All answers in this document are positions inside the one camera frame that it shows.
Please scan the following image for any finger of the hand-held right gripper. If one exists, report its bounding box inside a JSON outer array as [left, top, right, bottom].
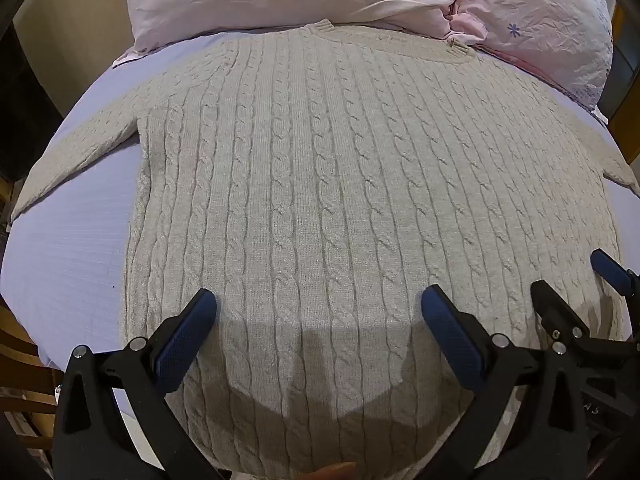
[[530, 279, 592, 357], [590, 248, 640, 307]]

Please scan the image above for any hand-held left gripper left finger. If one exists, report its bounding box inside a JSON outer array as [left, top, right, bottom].
[[52, 287, 221, 480]]

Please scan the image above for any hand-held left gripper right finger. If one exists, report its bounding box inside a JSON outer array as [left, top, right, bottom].
[[421, 284, 594, 480]]

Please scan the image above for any beige cable knit sweater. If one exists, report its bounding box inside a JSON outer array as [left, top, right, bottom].
[[11, 19, 638, 478]]

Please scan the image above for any lavender bed sheet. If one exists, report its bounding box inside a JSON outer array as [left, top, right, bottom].
[[0, 30, 640, 418]]

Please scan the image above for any wooden chair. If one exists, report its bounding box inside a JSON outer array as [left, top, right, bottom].
[[0, 287, 57, 468]]

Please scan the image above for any wooden headboard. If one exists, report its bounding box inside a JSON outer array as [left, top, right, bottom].
[[606, 2, 640, 168]]

